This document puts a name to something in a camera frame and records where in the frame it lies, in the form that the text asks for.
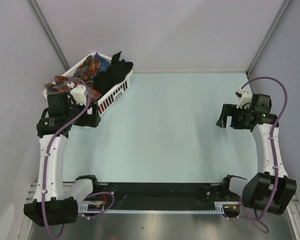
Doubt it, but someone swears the black long sleeve shirt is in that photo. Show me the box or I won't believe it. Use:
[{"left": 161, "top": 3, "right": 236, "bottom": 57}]
[{"left": 92, "top": 51, "right": 134, "bottom": 96}]

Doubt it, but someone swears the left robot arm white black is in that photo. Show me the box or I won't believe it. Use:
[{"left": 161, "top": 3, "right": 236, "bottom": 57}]
[{"left": 23, "top": 93, "right": 101, "bottom": 227}]

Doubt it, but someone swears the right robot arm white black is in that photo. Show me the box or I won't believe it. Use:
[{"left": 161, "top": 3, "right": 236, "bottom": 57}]
[{"left": 216, "top": 89, "right": 297, "bottom": 215}]

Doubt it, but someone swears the plaid long sleeve shirt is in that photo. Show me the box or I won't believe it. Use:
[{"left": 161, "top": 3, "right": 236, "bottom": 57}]
[{"left": 45, "top": 55, "right": 101, "bottom": 102}]

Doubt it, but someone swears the white laundry basket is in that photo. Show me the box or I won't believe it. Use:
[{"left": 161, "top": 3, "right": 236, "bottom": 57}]
[{"left": 43, "top": 52, "right": 133, "bottom": 116}]

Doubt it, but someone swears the blue shirt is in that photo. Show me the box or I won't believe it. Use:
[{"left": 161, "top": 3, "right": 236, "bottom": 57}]
[{"left": 94, "top": 52, "right": 111, "bottom": 73}]

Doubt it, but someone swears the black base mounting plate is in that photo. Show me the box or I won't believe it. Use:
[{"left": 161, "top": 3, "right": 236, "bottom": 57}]
[{"left": 93, "top": 182, "right": 239, "bottom": 212}]

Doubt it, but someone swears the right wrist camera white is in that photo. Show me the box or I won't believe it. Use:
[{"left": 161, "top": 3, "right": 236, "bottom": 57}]
[{"left": 235, "top": 88, "right": 252, "bottom": 109}]

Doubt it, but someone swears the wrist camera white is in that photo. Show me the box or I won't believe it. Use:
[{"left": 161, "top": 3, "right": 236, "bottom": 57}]
[
  {"left": 67, "top": 82, "right": 88, "bottom": 106},
  {"left": 235, "top": 88, "right": 252, "bottom": 109}
]

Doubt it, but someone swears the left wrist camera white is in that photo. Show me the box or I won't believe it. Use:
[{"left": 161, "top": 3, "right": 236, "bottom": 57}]
[{"left": 67, "top": 82, "right": 88, "bottom": 106}]

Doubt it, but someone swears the white slotted cable duct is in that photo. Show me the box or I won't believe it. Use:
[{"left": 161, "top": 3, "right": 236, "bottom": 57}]
[{"left": 77, "top": 201, "right": 241, "bottom": 215}]

